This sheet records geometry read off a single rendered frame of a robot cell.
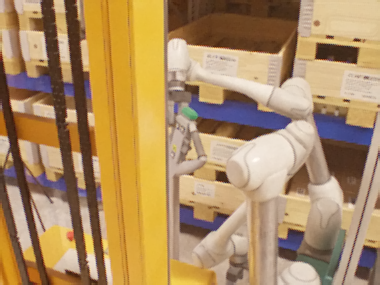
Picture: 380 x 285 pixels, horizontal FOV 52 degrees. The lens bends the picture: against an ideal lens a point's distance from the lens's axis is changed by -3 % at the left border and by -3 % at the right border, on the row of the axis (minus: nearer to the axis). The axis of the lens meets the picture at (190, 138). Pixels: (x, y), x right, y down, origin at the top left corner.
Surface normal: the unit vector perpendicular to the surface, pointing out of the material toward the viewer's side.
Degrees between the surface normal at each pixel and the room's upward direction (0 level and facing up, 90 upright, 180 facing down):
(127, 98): 90
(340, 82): 90
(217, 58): 90
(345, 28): 90
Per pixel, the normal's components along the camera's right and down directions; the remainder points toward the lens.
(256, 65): -0.35, 0.42
